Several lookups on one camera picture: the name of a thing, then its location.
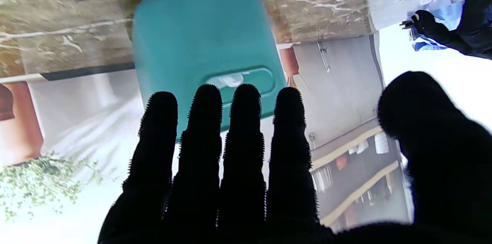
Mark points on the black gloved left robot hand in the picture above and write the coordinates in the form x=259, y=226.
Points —
x=472, y=32

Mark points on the green plastic basket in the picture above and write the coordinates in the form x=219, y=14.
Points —
x=192, y=32

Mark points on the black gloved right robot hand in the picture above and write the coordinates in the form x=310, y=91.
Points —
x=246, y=198

